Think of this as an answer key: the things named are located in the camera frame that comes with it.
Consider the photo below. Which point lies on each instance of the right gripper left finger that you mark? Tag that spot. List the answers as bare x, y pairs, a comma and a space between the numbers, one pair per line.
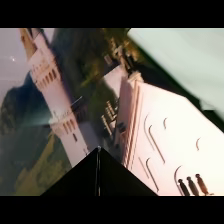
76, 178

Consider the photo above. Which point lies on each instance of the white shirt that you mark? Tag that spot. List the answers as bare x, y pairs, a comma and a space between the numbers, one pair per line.
186, 63

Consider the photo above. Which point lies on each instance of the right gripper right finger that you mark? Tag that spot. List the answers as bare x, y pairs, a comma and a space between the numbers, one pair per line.
123, 178

